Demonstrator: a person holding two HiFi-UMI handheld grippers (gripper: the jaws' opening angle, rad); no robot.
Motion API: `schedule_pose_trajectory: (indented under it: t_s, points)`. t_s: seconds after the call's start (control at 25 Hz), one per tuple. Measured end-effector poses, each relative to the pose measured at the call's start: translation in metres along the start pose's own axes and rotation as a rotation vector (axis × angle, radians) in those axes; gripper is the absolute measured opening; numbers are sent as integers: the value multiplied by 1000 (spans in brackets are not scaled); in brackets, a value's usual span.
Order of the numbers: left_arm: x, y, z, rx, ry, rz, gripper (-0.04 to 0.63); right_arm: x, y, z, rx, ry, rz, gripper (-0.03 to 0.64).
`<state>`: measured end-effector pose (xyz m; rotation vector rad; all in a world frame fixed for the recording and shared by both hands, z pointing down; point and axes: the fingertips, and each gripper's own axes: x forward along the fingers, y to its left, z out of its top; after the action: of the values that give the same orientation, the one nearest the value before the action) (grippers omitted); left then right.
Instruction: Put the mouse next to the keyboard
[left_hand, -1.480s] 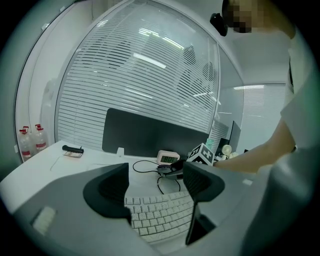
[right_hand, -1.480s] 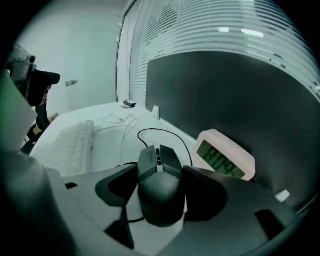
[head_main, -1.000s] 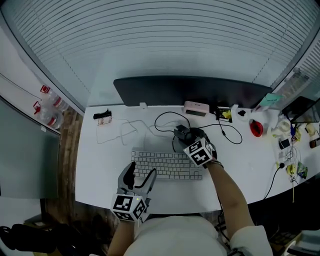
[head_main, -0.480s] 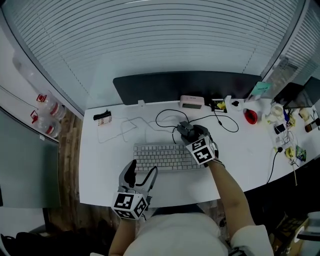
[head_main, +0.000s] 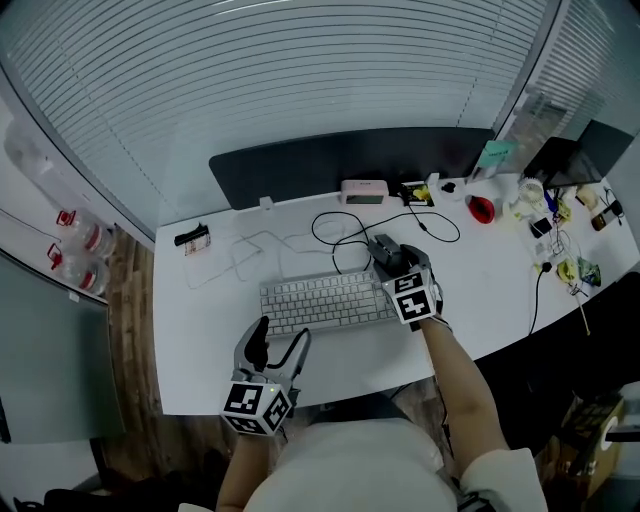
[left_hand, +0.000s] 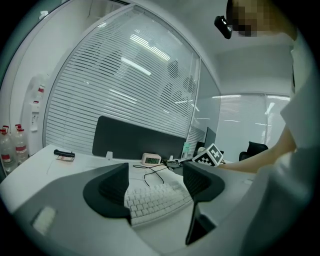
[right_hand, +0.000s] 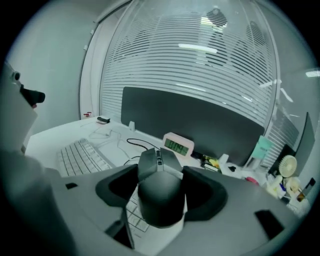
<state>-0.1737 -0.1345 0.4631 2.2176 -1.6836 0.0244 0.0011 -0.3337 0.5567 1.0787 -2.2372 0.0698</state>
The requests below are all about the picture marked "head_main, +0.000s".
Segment white keyboard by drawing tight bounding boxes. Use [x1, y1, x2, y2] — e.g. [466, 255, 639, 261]
[258, 270, 402, 339]

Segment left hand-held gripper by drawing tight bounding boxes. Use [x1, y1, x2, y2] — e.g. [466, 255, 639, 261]
[221, 315, 313, 437]

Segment dark grey mouse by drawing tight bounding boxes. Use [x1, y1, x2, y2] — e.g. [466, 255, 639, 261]
[368, 233, 403, 266]

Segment grey cabinet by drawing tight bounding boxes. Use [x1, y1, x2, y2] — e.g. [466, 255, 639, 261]
[0, 248, 127, 447]

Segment brown bottle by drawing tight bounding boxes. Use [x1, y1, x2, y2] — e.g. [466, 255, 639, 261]
[588, 198, 623, 232]

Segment yellow snack packet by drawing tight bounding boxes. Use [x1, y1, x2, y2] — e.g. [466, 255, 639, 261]
[556, 258, 582, 285]

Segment small yellow and black box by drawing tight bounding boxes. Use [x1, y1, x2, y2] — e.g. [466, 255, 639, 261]
[399, 181, 436, 208]

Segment white window blinds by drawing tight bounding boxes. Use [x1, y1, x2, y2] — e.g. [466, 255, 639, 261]
[0, 0, 552, 242]

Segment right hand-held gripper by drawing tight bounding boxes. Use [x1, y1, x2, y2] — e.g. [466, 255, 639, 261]
[368, 243, 445, 333]

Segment person's white shirt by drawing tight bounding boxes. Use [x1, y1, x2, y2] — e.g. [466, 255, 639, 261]
[243, 417, 551, 512]

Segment teal card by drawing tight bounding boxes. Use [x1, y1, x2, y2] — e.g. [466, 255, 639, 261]
[473, 139, 520, 172]

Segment white cable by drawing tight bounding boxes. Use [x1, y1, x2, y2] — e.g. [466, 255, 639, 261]
[183, 228, 352, 292]

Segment green snack packet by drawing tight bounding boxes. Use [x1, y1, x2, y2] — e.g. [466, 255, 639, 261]
[577, 256, 604, 289]

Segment cardboard box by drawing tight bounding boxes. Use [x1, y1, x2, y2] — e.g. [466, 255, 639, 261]
[560, 381, 640, 501]

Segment black stapler with box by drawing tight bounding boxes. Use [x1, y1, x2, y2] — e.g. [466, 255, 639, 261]
[173, 223, 212, 258]

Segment black laptop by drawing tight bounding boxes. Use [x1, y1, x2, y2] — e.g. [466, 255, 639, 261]
[521, 118, 635, 192]

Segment small white desk fan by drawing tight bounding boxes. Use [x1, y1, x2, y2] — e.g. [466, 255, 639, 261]
[516, 176, 547, 212]

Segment pink digital clock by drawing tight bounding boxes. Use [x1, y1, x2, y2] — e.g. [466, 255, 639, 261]
[340, 178, 389, 207]

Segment red tape roll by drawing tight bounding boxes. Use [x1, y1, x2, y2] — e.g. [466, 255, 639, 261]
[466, 195, 497, 225]

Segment person's right forearm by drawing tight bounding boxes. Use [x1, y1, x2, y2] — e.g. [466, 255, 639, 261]
[418, 315, 512, 474]

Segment black mouse cable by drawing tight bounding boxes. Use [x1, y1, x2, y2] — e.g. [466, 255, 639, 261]
[311, 198, 462, 276]

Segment clear jug with red handle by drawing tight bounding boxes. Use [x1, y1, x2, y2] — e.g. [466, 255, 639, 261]
[55, 206, 117, 257]
[46, 242, 112, 297]

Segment black plug with cable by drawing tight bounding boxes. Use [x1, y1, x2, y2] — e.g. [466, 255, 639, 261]
[527, 259, 559, 337]

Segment black desk divider panel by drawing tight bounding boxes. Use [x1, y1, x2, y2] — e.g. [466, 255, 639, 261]
[208, 127, 497, 212]

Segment person's left forearm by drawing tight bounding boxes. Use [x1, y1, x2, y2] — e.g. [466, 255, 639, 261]
[215, 428, 284, 512]

